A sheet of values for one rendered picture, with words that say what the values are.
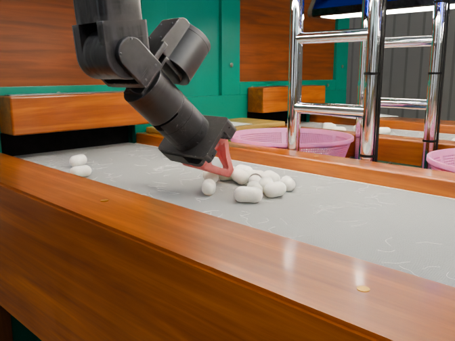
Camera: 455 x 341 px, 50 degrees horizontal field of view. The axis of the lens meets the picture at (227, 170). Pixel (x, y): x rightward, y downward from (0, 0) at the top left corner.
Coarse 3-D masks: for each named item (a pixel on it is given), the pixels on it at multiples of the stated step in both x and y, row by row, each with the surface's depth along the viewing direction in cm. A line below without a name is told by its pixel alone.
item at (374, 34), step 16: (368, 0) 75; (384, 0) 73; (368, 16) 75; (384, 16) 74; (304, 32) 84; (320, 32) 81; (336, 32) 79; (352, 32) 77; (368, 32) 75; (384, 32) 74; (368, 48) 75; (384, 48) 75; (288, 64) 87; (368, 64) 76; (288, 80) 87; (368, 80) 76; (288, 96) 87; (368, 96) 76; (288, 112) 88; (304, 112) 86; (320, 112) 83; (336, 112) 81; (352, 112) 79; (368, 112) 77; (288, 128) 88; (368, 128) 77; (288, 144) 89; (368, 144) 78; (368, 160) 78
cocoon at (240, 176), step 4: (236, 168) 73; (240, 168) 73; (236, 172) 72; (240, 172) 71; (244, 172) 71; (232, 176) 73; (236, 176) 71; (240, 176) 71; (244, 176) 71; (236, 180) 71; (240, 180) 71; (244, 180) 71; (240, 184) 72
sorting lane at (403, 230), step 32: (32, 160) 91; (64, 160) 91; (96, 160) 91; (128, 160) 91; (160, 160) 91; (160, 192) 67; (192, 192) 67; (224, 192) 67; (288, 192) 67; (320, 192) 67; (352, 192) 67; (384, 192) 67; (416, 192) 67; (256, 224) 53; (288, 224) 53; (320, 224) 53; (352, 224) 53; (384, 224) 53; (416, 224) 53; (448, 224) 53; (352, 256) 44; (384, 256) 44; (416, 256) 44; (448, 256) 44
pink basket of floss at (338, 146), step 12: (240, 132) 112; (252, 132) 115; (264, 132) 116; (276, 132) 117; (312, 132) 116; (324, 132) 114; (336, 132) 111; (252, 144) 95; (264, 144) 93; (276, 144) 92; (300, 144) 92; (312, 144) 92; (324, 144) 93; (336, 144) 94; (348, 144) 99
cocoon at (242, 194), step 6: (240, 186) 62; (234, 192) 62; (240, 192) 61; (246, 192) 61; (252, 192) 61; (258, 192) 61; (240, 198) 61; (246, 198) 61; (252, 198) 61; (258, 198) 61
